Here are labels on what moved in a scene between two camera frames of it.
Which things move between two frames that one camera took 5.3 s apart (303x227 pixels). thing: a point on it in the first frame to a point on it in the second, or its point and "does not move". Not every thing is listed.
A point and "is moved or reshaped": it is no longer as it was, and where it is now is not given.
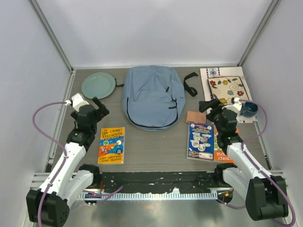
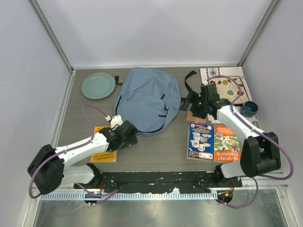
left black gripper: (102, 111) to (129, 141)
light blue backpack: (153, 97) is moved or reshaped
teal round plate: (100, 85) does not move
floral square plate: (226, 88) does not move
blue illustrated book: (200, 141) does not move
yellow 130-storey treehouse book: (111, 148) is moved or reshaped
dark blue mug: (249, 109) does not move
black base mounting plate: (157, 182) does not move
